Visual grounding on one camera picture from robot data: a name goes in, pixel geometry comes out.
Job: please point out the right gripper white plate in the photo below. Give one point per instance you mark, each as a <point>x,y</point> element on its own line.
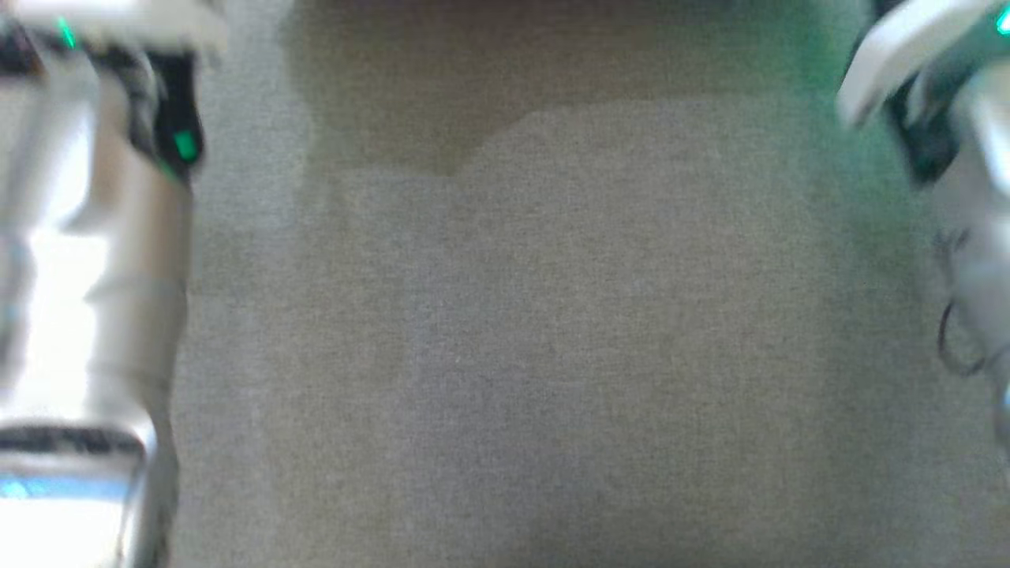
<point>899,47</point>

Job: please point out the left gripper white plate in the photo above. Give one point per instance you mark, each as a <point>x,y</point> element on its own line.
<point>173,95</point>

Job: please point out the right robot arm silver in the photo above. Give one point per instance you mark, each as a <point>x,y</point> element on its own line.
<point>986,237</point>

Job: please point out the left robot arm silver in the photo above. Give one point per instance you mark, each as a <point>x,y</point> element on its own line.
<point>79,315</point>

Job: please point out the grey fabric sofa seat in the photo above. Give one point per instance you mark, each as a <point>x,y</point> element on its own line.
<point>552,355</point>

